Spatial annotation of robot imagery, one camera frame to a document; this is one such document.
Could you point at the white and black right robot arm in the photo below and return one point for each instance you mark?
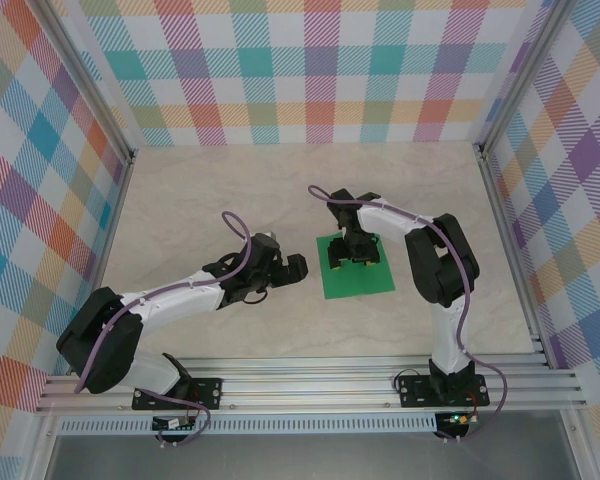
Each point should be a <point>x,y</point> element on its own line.
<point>445,340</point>

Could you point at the aluminium frame post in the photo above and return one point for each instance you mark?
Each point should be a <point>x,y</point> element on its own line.
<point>522,75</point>
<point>87,85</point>

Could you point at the aluminium side rail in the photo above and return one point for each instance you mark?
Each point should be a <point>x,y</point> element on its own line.
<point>110,240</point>
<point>511,250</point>

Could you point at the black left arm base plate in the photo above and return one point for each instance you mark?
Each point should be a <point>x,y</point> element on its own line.
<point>210,390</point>

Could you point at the aluminium frame leg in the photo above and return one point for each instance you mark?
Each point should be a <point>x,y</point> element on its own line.
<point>42,450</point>
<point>577,445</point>

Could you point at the circuit board with green light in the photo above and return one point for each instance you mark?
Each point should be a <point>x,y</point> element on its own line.
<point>457,419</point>

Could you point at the aluminium mounting rail beam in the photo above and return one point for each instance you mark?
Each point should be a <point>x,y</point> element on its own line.
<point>305,385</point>

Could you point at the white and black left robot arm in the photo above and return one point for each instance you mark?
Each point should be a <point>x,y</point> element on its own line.
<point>180,300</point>

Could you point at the small black circuit board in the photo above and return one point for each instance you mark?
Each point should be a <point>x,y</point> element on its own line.
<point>170,424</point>

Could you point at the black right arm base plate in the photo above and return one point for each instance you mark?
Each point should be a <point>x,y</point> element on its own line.
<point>415,390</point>

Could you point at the grey metal base panel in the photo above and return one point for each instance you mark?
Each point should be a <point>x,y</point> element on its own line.
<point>305,457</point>

